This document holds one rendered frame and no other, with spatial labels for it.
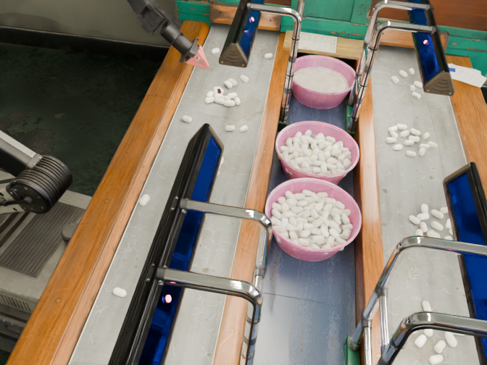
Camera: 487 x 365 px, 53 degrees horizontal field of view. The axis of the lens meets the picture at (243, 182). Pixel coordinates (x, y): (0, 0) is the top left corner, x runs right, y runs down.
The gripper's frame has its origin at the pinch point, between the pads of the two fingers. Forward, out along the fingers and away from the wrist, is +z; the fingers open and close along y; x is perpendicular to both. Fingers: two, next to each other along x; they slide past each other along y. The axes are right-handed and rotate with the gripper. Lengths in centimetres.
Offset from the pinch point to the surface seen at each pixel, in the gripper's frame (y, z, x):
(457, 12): 44, 61, -70
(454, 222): -84, 34, -62
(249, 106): -11.1, 18.2, -6.5
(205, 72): 7.1, 3.2, 6.4
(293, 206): -55, 33, -18
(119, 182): -59, -6, 12
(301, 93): 3.2, 32.1, -17.2
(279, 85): 1.3, 23.4, -14.4
